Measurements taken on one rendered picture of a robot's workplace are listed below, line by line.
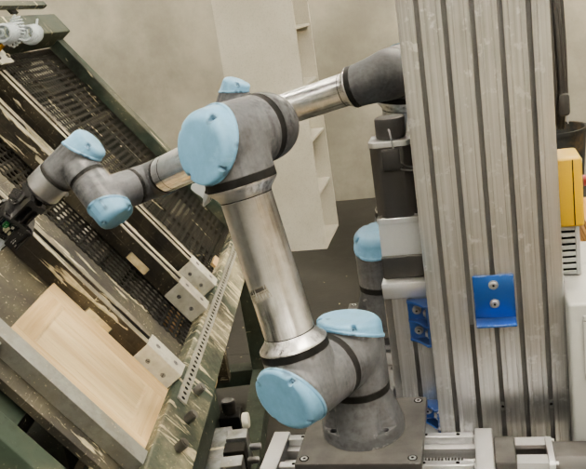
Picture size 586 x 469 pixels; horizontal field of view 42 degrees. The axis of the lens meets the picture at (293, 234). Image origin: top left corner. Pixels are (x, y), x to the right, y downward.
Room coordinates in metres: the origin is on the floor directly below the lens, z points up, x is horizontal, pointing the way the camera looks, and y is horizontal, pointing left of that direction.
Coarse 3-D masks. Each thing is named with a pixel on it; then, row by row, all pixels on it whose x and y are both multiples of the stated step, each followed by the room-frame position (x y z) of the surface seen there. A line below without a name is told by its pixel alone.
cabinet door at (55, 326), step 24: (48, 288) 1.80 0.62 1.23; (48, 312) 1.72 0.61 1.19; (72, 312) 1.79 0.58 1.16; (24, 336) 1.57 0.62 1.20; (48, 336) 1.64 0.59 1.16; (72, 336) 1.71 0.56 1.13; (96, 336) 1.78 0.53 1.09; (48, 360) 1.56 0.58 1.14; (72, 360) 1.63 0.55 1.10; (96, 360) 1.70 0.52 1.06; (120, 360) 1.77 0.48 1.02; (96, 384) 1.62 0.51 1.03; (120, 384) 1.69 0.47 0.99; (144, 384) 1.76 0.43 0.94; (120, 408) 1.61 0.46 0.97; (144, 408) 1.67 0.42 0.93; (144, 432) 1.59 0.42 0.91
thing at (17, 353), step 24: (0, 336) 1.48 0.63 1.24; (24, 360) 1.48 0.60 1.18; (48, 384) 1.47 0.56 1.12; (72, 384) 1.51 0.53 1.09; (72, 408) 1.47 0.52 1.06; (96, 408) 1.51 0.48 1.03; (96, 432) 1.47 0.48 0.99; (120, 432) 1.50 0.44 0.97; (120, 456) 1.46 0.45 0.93; (144, 456) 1.49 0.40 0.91
